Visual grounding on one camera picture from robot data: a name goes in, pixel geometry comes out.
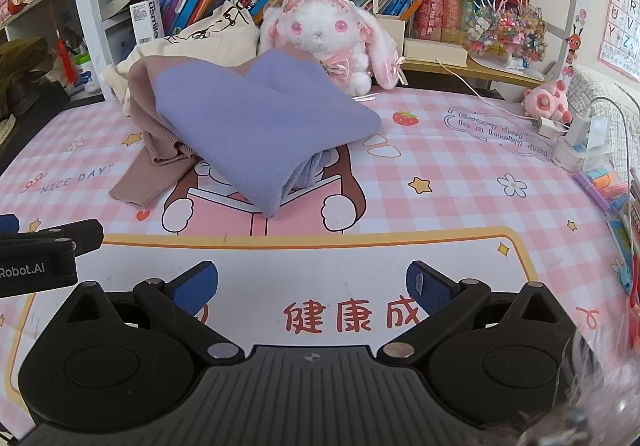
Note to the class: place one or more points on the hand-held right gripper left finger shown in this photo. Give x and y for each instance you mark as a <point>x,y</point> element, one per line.
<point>195,288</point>

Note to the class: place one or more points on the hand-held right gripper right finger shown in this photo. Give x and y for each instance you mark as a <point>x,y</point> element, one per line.
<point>430,288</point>

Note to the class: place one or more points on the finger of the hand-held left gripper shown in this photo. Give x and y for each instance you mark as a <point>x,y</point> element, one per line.
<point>9,224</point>
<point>85,233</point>

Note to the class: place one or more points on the lavender and mauve knit sweater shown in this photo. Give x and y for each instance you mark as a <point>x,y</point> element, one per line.
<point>250,126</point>

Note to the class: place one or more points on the pink checkered desk mat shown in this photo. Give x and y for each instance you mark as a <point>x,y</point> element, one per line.
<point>450,206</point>

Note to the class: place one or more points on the white plastic bottle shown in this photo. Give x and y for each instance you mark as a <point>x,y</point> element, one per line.
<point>89,73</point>

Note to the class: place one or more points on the olive cloth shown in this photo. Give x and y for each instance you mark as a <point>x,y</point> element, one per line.
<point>22,63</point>

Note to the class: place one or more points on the red tassel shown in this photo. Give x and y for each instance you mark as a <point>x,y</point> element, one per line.
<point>61,58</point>

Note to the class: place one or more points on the clear plastic box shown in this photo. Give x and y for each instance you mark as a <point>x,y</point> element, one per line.
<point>580,160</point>

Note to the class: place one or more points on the small white charger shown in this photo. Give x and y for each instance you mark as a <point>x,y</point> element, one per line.
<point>543,126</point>

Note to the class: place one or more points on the colourful clip bundle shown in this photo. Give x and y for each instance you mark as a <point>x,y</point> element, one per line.
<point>600,186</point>

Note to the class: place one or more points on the small pink pig plush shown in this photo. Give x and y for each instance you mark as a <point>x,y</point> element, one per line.
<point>545,101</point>

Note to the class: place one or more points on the white barcode box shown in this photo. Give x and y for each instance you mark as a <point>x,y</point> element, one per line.
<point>147,21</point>

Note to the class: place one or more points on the cream printed shirt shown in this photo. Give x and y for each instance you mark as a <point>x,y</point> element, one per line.
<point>200,38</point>

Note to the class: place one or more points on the white flat box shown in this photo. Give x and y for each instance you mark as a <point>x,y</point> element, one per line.
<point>435,51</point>

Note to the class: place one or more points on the grey knit cover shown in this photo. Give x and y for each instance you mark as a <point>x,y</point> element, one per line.
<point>600,86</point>

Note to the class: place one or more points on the colourful bead flower ornament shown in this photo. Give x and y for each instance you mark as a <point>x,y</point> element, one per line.
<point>505,26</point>

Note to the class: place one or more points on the white pink bunny plush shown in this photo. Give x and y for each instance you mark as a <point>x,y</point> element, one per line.
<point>320,26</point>

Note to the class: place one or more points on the deer wall sticker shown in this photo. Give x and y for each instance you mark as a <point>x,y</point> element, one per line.
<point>574,48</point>

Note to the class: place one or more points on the alphabet wall poster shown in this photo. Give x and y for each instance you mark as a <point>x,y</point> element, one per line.
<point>622,1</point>

